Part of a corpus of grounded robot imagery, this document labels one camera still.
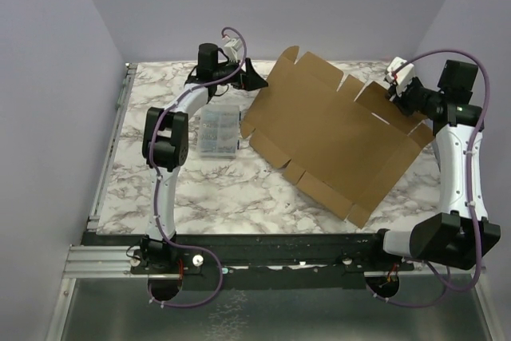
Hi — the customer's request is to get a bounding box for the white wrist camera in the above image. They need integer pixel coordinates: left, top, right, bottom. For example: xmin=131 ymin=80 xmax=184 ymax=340
xmin=223 ymin=35 xmax=244 ymax=62
xmin=385 ymin=57 xmax=415 ymax=101

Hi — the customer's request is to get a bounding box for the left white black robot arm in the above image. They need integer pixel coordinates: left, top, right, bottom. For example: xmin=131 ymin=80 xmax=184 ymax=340
xmin=140 ymin=43 xmax=268 ymax=273

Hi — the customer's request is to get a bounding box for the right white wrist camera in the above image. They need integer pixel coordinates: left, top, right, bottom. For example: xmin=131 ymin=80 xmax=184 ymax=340
xmin=385 ymin=57 xmax=415 ymax=101

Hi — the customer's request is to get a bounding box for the aluminium extrusion frame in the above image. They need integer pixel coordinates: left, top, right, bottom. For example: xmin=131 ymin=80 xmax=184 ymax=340
xmin=45 ymin=62 xmax=138 ymax=340

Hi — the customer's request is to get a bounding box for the clear plastic screw organizer box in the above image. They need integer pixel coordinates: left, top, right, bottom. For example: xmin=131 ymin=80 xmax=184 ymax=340
xmin=196 ymin=105 xmax=241 ymax=158

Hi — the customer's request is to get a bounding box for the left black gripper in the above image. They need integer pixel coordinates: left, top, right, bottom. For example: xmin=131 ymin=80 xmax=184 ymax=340
xmin=212 ymin=57 xmax=267 ymax=91

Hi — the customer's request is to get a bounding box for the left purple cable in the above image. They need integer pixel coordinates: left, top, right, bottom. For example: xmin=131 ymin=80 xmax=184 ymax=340
xmin=147 ymin=27 xmax=248 ymax=311

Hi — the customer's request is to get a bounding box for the brown cardboard box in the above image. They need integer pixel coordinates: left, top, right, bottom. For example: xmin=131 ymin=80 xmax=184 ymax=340
xmin=240 ymin=46 xmax=434 ymax=227

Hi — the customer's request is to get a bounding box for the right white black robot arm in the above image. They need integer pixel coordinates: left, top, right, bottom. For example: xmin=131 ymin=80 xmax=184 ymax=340
xmin=366 ymin=57 xmax=501 ymax=270

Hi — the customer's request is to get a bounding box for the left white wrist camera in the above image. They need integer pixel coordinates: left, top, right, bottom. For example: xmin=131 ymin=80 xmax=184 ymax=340
xmin=223 ymin=35 xmax=244 ymax=62

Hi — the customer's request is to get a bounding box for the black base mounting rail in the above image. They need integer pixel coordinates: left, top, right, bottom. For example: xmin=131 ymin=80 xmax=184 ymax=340
xmin=131 ymin=233 xmax=413 ymax=291

